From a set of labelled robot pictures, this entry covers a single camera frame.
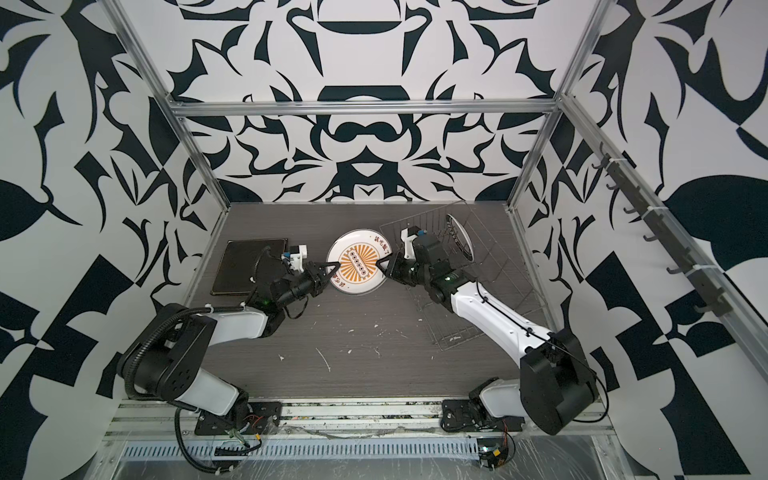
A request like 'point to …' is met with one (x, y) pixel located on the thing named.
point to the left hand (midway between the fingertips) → (342, 259)
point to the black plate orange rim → (236, 270)
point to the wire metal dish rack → (443, 250)
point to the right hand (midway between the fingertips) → (378, 262)
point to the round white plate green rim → (461, 236)
